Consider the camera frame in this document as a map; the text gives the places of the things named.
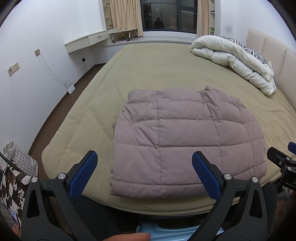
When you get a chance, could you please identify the mauve quilted down jacket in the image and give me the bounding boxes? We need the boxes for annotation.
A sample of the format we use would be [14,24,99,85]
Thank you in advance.
[110,86,267,199]

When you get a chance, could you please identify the left hand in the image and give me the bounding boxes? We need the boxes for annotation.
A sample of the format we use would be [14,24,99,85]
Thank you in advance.
[104,232,151,241]

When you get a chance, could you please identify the cow pattern fabric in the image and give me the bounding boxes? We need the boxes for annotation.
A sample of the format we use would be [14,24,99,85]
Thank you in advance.
[1,165,32,227]

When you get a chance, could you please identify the checkered white fabric bag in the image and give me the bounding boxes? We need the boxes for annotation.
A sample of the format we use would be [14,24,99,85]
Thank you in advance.
[3,142,39,177]

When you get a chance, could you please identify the white folded duvet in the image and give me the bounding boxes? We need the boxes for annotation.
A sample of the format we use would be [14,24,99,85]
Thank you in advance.
[190,35,276,96]

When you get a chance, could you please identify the beige padded headboard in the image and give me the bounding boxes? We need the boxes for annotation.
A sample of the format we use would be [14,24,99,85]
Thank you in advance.
[246,29,296,108]

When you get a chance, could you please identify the olive green bed sheet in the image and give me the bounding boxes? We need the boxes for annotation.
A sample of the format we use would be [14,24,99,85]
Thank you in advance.
[42,43,295,216]

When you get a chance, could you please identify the zebra pattern pillow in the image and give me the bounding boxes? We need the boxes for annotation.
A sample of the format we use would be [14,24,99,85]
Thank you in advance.
[219,36,268,64]

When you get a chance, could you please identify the white wifi router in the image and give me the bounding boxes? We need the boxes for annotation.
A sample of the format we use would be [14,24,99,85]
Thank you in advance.
[64,78,75,94]

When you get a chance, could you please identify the beige right curtain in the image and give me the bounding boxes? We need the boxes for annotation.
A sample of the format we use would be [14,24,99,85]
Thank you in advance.
[197,0,210,37]

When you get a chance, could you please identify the dark window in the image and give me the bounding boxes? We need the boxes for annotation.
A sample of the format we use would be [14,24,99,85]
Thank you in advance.
[140,0,198,34]

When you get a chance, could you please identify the folding lap table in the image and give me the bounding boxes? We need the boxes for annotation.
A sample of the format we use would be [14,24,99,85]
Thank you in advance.
[110,28,138,44]

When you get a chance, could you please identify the white router cable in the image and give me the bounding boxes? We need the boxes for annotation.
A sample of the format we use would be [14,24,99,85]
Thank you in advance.
[38,52,70,90]

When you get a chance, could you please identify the white wall socket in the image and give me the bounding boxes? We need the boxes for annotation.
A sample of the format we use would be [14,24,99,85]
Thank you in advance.
[35,49,41,57]

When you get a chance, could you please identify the white wall desk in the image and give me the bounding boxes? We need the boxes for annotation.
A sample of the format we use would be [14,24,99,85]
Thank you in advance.
[65,29,117,54]

